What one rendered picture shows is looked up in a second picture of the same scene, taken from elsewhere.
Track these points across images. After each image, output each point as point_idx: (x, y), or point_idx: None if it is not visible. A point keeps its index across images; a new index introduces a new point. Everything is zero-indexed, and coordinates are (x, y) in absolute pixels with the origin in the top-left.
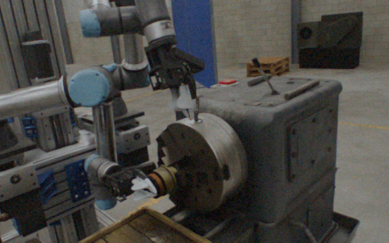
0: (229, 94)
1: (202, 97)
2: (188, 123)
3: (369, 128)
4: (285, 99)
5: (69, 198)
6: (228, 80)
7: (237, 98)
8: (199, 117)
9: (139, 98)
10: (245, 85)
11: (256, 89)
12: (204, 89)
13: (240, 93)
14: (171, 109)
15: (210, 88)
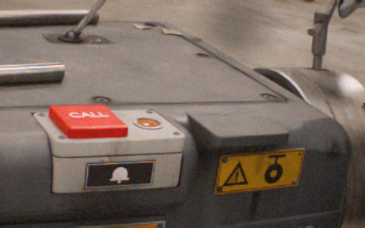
0: (180, 72)
1: (268, 92)
2: (333, 69)
3: None
4: (97, 23)
5: None
6: (83, 113)
7: (180, 57)
8: (308, 71)
9: None
10: (62, 87)
11: (77, 62)
12: (225, 131)
13: (144, 66)
14: None
15: (182, 144)
